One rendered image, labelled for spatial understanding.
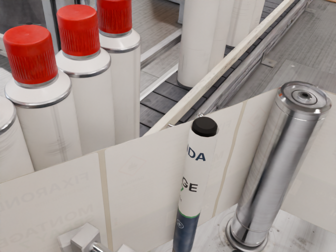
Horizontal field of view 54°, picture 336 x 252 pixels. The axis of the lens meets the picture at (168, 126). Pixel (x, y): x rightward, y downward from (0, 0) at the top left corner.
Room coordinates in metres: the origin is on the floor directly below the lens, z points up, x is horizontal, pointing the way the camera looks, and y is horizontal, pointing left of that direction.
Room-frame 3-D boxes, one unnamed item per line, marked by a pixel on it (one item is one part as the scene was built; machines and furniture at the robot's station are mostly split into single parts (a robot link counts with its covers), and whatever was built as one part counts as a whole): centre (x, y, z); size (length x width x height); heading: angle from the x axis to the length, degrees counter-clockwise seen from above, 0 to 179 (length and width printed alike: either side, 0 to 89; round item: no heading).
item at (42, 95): (0.22, 0.11, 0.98); 0.05 x 0.05 x 0.20
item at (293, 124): (0.19, -0.10, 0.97); 0.05 x 0.05 x 0.19
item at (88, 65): (0.26, 0.08, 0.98); 0.05 x 0.05 x 0.20
